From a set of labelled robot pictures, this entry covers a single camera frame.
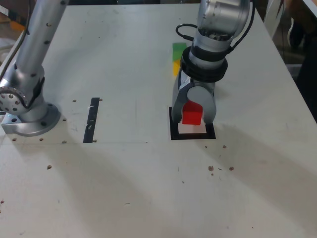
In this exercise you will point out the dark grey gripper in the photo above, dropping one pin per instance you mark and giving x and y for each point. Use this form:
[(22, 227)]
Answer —
[(203, 83)]

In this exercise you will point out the white frame post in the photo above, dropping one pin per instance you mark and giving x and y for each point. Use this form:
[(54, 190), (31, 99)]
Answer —
[(272, 17)]

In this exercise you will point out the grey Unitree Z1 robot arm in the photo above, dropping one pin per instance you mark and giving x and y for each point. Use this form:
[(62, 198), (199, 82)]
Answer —
[(29, 49)]

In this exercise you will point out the red cube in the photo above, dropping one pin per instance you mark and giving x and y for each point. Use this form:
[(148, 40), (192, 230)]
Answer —
[(192, 117)]

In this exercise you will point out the black tape strip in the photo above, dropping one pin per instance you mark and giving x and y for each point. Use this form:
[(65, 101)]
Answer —
[(91, 119)]

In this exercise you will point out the yellow cube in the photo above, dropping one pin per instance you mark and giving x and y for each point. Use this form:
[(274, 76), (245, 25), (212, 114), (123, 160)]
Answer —
[(176, 68)]

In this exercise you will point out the green cube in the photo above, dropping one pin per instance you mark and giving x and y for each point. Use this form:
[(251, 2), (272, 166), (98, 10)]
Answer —
[(178, 50)]

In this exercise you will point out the black tape square outline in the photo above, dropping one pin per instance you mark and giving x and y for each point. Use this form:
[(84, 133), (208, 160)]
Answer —
[(193, 136)]

